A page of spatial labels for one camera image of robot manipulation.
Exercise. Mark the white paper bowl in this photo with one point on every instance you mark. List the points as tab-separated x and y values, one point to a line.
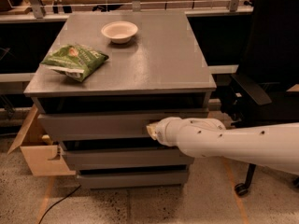
119	32

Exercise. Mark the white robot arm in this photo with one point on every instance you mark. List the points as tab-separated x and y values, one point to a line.
272	146

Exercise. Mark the wooden workbench with metal frame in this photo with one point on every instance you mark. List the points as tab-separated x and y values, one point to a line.
124	0

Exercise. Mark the green chip bag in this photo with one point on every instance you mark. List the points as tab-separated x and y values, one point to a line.
75	61

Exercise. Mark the grey drawer cabinet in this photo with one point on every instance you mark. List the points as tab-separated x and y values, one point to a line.
160	68

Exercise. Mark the foam-padded gripper body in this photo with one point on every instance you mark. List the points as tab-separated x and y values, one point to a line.
163	132

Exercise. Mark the black office chair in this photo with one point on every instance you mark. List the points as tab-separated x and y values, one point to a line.
259	93

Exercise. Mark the grey bottom drawer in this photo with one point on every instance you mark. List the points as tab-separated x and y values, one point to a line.
134	179

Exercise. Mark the grey top drawer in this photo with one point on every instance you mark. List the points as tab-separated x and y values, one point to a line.
107	125

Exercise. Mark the brown cardboard box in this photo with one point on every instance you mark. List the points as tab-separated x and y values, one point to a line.
42	155

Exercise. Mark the grey drawer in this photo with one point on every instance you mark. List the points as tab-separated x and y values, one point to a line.
107	125
134	179
94	155

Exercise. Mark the grey middle drawer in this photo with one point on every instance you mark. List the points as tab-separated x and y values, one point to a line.
94	155

